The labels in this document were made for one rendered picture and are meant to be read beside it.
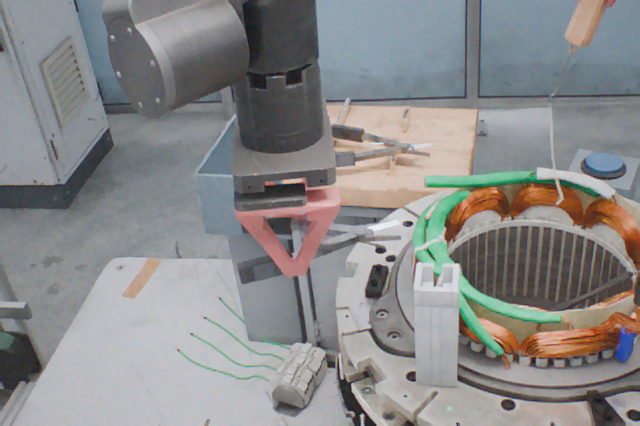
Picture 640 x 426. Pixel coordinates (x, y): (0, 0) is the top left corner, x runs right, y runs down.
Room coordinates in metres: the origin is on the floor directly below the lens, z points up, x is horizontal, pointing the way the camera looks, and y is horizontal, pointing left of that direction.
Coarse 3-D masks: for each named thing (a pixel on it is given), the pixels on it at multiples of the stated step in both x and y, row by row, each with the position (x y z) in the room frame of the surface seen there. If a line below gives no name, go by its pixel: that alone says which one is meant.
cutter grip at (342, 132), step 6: (336, 126) 0.75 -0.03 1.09; (342, 126) 0.75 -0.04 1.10; (348, 126) 0.75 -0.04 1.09; (336, 132) 0.75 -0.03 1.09; (342, 132) 0.75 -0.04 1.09; (348, 132) 0.74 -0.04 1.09; (354, 132) 0.74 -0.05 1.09; (360, 132) 0.74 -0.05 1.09; (336, 138) 0.75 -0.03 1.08; (342, 138) 0.75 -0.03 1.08; (348, 138) 0.74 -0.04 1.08; (354, 138) 0.74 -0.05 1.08; (360, 138) 0.74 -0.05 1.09
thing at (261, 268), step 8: (264, 256) 0.42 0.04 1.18; (240, 264) 0.42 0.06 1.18; (248, 264) 0.42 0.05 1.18; (256, 264) 0.41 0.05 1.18; (264, 264) 0.42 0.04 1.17; (272, 264) 0.42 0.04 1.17; (240, 272) 0.41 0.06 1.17; (248, 272) 0.41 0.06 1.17; (256, 272) 0.41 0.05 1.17; (264, 272) 0.42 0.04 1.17; (272, 272) 0.42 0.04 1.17; (280, 272) 0.42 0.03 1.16; (240, 280) 0.41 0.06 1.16; (248, 280) 0.41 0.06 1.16; (256, 280) 0.41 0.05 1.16
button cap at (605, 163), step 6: (588, 156) 0.71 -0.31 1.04; (594, 156) 0.71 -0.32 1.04; (600, 156) 0.70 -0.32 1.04; (606, 156) 0.70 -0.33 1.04; (612, 156) 0.70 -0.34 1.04; (588, 162) 0.70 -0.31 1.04; (594, 162) 0.69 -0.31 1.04; (600, 162) 0.69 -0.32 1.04; (606, 162) 0.69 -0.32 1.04; (612, 162) 0.69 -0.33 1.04; (618, 162) 0.69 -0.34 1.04; (588, 168) 0.69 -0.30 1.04; (594, 168) 0.69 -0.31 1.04; (600, 168) 0.68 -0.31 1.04; (606, 168) 0.68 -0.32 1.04; (612, 168) 0.68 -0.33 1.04; (618, 168) 0.68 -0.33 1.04; (606, 174) 0.68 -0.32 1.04
